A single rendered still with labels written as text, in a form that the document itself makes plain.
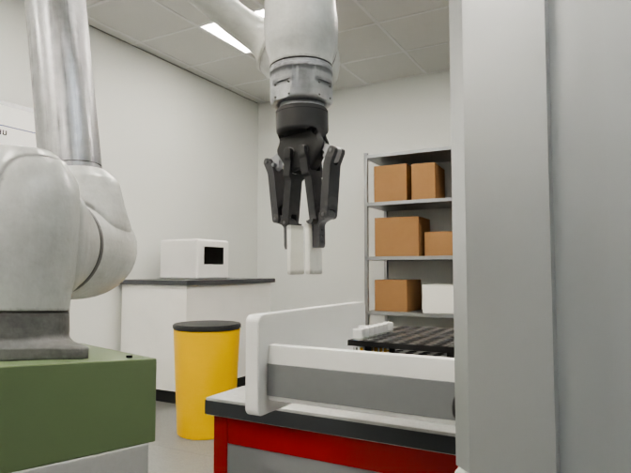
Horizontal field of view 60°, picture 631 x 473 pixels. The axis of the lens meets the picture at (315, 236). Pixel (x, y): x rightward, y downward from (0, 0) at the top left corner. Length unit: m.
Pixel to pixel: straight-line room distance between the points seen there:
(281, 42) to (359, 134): 4.74
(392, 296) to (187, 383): 2.10
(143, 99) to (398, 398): 4.47
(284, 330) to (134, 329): 3.81
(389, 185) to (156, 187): 1.99
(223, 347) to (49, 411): 2.62
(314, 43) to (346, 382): 0.45
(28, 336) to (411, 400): 0.46
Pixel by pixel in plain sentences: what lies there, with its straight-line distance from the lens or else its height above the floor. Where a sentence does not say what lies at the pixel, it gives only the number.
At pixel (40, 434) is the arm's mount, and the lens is 0.71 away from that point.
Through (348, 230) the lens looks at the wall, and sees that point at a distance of 5.41.
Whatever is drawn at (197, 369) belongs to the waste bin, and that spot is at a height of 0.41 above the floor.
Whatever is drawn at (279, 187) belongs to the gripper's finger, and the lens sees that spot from 0.80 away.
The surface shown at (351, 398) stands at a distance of 0.58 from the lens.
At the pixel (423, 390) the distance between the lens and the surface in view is 0.55.
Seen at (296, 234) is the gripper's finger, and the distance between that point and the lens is 0.78.
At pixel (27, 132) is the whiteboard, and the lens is 4.13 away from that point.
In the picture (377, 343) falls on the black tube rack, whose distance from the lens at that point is 0.60.
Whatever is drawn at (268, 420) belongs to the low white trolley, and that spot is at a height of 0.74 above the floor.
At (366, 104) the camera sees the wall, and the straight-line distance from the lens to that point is 5.56.
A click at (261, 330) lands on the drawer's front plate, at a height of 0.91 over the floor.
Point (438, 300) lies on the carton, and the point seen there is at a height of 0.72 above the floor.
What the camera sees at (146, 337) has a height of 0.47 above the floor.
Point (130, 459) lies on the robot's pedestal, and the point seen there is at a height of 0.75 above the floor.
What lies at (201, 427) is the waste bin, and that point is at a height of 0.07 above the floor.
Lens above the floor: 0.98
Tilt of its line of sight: 3 degrees up
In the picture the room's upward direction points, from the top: straight up
